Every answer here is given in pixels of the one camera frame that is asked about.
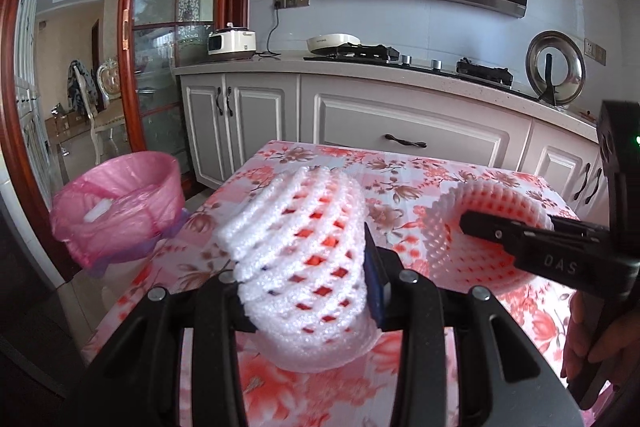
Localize glass pot lid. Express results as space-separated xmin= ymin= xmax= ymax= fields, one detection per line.
xmin=526 ymin=30 xmax=587 ymax=108

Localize beige stone countertop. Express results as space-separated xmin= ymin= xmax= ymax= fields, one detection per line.
xmin=174 ymin=49 xmax=601 ymax=132

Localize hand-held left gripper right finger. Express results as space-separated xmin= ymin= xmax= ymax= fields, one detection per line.
xmin=364 ymin=222 xmax=583 ymax=427

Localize small gold wall outlet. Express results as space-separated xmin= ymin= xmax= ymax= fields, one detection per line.
xmin=585 ymin=39 xmax=607 ymax=66

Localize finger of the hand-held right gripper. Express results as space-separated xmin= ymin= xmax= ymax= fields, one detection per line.
xmin=459 ymin=209 xmax=551 ymax=258
xmin=550 ymin=216 xmax=611 ymax=236

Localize black gas stove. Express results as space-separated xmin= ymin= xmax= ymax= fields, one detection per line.
xmin=303 ymin=43 xmax=516 ymax=88

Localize red wooden glass sliding door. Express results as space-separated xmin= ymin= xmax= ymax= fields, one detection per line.
xmin=116 ymin=0 xmax=221 ymax=188

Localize white rice cooker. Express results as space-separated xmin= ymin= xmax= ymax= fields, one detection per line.
xmin=207 ymin=23 xmax=258 ymax=58

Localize black power cable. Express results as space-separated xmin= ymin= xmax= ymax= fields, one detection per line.
xmin=255 ymin=2 xmax=282 ymax=58

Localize patterned clothing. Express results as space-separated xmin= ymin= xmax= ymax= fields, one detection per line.
xmin=66 ymin=59 xmax=97 ymax=115

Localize person's right hand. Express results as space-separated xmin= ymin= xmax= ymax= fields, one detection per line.
xmin=560 ymin=292 xmax=640 ymax=380

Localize white bubble foam wrap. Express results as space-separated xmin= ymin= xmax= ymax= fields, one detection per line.
xmin=84 ymin=198 xmax=120 ymax=224

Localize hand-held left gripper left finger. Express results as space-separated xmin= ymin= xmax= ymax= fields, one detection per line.
xmin=80 ymin=274 xmax=258 ymax=427

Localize pink floral tablecloth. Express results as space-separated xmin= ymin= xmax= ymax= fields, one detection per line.
xmin=80 ymin=139 xmax=613 ymax=427

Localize white kitchen base cabinets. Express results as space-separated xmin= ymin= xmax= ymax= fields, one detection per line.
xmin=177 ymin=72 xmax=613 ymax=228

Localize red wooden door frame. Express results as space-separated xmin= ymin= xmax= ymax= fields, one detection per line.
xmin=0 ymin=0 xmax=56 ymax=212

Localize ornate white dining chair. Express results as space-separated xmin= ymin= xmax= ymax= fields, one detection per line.
xmin=80 ymin=59 xmax=132 ymax=158

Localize white foam fruit net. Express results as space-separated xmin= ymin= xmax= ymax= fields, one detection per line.
xmin=215 ymin=166 xmax=383 ymax=374
xmin=419 ymin=179 xmax=581 ymax=292

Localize pink bagged trash bin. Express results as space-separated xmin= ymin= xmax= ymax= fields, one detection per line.
xmin=49 ymin=151 xmax=190 ymax=277

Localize cardboard box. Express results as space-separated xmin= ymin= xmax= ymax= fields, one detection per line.
xmin=45 ymin=104 xmax=88 ymax=132

